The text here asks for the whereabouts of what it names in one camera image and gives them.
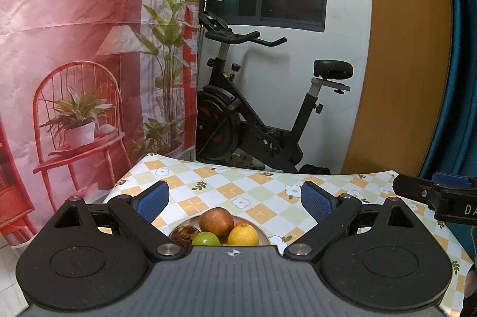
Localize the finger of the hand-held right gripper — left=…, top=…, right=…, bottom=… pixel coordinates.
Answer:
left=392, top=173, right=442, bottom=209
left=431, top=172, right=473, bottom=188

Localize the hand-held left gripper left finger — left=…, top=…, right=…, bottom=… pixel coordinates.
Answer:
left=54, top=180, right=187, bottom=262

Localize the large yellow lemon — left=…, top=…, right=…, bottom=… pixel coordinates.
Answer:
left=227, top=223, right=259, bottom=246

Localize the beige round plate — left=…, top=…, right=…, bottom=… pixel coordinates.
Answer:
left=168, top=215, right=270, bottom=247

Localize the black shoe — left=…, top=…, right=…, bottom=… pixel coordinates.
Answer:
left=298, top=164, right=332, bottom=175

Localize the checked floral tablecloth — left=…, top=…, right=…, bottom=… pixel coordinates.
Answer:
left=100, top=152, right=468, bottom=303

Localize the orange-brown wooden panel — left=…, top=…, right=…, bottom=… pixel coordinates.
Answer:
left=341, top=0, right=454, bottom=176

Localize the dark purple mangosteen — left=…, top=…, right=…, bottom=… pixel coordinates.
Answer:
left=174, top=225, right=201, bottom=242

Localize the black exercise bike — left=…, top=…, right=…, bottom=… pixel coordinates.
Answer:
left=196, top=10, right=354, bottom=174

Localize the red apple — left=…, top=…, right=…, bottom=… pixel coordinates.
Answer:
left=198, top=207, right=235, bottom=237

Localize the person's right hand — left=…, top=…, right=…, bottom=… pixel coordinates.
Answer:
left=464, top=259, right=477, bottom=299

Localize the brown sandal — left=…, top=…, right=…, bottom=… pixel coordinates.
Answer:
left=229, top=153, right=266, bottom=171

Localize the green apple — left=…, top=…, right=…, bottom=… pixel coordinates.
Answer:
left=191, top=231, right=222, bottom=246

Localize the teal curtain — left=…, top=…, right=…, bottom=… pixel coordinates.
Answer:
left=419, top=0, right=477, bottom=180

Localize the red printed backdrop cloth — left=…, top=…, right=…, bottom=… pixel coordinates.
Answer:
left=0, top=0, right=205, bottom=251

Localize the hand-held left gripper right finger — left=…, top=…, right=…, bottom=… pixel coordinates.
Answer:
left=284, top=180, right=416, bottom=262

